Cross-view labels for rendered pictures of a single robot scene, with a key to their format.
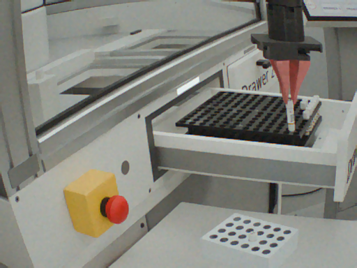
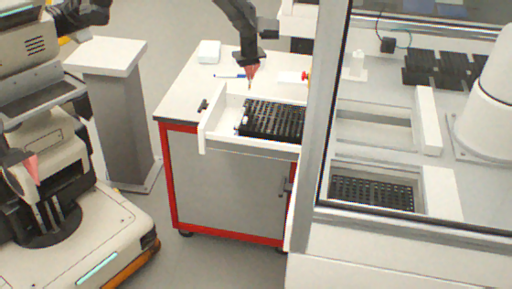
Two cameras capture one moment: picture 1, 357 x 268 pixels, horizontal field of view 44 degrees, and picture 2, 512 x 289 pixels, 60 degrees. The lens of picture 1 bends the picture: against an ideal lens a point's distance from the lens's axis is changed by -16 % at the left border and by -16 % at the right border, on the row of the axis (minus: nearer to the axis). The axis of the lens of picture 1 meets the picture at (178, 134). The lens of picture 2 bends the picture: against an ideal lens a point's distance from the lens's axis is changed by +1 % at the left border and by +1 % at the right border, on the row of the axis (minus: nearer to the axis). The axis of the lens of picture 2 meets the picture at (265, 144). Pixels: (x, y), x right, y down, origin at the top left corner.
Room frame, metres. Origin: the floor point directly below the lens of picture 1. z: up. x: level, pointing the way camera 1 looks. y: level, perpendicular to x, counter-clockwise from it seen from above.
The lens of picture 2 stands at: (1.89, -0.61, 1.75)
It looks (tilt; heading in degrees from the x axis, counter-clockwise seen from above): 40 degrees down; 157
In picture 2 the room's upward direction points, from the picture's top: 3 degrees clockwise
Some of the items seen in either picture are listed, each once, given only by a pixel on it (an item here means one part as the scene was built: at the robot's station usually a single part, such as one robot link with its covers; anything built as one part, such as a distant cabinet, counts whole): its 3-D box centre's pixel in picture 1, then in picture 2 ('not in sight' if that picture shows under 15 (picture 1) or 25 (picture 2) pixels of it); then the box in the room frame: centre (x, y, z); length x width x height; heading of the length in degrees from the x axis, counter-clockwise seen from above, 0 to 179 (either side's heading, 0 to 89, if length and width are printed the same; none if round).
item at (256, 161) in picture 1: (253, 130); (274, 126); (0.82, -0.13, 0.86); 0.40 x 0.26 x 0.06; 59
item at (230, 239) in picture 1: (250, 244); not in sight; (0.59, -0.09, 0.78); 0.12 x 0.08 x 0.04; 46
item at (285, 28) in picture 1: (286, 26); (249, 48); (0.67, -0.17, 1.08); 0.10 x 0.07 x 0.07; 90
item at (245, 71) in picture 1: (255, 74); (295, 198); (1.15, -0.20, 0.87); 0.29 x 0.02 x 0.11; 149
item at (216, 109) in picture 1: (257, 128); (272, 124); (0.82, -0.14, 0.87); 0.22 x 0.18 x 0.06; 59
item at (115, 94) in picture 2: not in sight; (121, 118); (-0.06, -0.60, 0.38); 0.30 x 0.30 x 0.76; 62
